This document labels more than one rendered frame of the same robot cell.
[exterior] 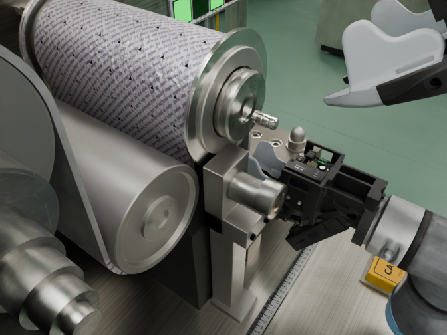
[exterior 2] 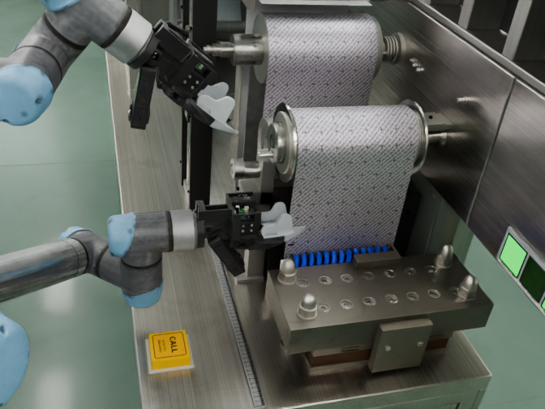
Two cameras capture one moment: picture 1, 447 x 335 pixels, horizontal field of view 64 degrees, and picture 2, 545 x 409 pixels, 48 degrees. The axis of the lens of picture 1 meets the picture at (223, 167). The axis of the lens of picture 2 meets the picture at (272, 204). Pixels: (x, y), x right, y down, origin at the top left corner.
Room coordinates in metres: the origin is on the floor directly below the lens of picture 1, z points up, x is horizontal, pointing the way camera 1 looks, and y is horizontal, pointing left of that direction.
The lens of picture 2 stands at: (0.91, -0.82, 1.79)
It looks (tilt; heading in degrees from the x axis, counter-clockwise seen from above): 34 degrees down; 127
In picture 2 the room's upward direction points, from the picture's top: 6 degrees clockwise
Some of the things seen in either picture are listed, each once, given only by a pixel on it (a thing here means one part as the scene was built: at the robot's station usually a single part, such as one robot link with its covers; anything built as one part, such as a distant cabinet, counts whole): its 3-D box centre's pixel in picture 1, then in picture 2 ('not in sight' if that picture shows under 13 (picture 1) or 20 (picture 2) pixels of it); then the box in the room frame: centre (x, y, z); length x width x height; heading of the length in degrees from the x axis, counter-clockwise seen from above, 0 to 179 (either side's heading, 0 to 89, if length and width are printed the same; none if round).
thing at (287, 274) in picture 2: not in sight; (288, 269); (0.42, -0.09, 1.05); 0.04 x 0.04 x 0.04
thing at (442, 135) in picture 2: not in sight; (425, 135); (0.49, 0.23, 1.25); 0.07 x 0.04 x 0.04; 55
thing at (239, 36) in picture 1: (229, 101); (283, 142); (0.32, -0.01, 1.25); 0.15 x 0.01 x 0.15; 145
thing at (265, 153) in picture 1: (263, 157); (284, 226); (0.38, -0.06, 1.12); 0.09 x 0.03 x 0.06; 54
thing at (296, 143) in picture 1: (297, 137); (308, 303); (0.50, -0.13, 1.05); 0.04 x 0.04 x 0.04
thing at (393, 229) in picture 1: (390, 229); (183, 229); (0.26, -0.20, 1.11); 0.08 x 0.05 x 0.08; 145
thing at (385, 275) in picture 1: (393, 271); (169, 349); (0.32, -0.29, 0.91); 0.07 x 0.07 x 0.02; 55
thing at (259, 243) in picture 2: not in sight; (260, 238); (0.36, -0.10, 1.09); 0.09 x 0.05 x 0.02; 54
